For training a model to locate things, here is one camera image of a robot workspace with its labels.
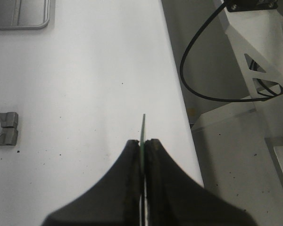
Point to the green circuit board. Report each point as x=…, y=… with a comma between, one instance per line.
x=143, y=203

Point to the silver metal tray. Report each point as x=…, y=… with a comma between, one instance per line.
x=24, y=14

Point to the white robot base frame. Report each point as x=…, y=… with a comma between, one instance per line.
x=248, y=139

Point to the grey metal clamp block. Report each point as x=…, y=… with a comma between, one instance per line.
x=9, y=132

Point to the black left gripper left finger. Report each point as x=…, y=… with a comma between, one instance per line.
x=112, y=201

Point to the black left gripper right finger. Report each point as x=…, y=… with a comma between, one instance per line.
x=174, y=199

